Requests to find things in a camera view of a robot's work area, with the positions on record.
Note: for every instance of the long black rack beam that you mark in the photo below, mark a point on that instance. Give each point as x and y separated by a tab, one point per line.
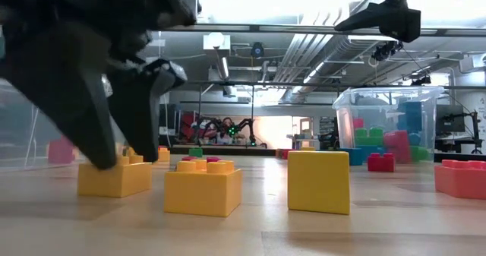
266	83

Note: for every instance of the silver ventilation duct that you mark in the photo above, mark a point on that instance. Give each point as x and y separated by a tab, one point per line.
315	51

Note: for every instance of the large blue toy block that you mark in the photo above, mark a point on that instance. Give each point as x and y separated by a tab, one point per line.
371	150
414	139
410	115

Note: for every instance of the small yellow toy block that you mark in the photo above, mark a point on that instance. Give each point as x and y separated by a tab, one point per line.
164	154
319	182
307	148
114	180
203	191

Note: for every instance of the black round fan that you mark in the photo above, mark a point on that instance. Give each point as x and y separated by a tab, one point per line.
257	49

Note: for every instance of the black computer monitor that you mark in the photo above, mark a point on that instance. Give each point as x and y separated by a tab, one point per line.
450	117

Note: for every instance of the white globe lamp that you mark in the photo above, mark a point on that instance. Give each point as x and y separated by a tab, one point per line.
215	39

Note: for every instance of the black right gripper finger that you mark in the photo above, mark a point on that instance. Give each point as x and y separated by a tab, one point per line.
395	22

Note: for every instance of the small orange toy block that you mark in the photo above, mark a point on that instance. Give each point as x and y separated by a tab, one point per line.
461	180

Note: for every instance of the small blue toy block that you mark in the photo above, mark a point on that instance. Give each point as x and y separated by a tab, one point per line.
351	156

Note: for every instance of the small dark red toy block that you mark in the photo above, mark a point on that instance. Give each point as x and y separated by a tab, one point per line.
201	158

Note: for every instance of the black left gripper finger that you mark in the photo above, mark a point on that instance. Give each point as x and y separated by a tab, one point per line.
136	108
68	96

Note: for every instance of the grey overhead beam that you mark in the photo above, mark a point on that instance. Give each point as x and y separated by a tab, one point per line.
266	28

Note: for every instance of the small green toy block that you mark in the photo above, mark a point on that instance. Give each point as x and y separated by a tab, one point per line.
195	152

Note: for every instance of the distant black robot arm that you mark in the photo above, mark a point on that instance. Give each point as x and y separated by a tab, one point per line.
245	128
209	128

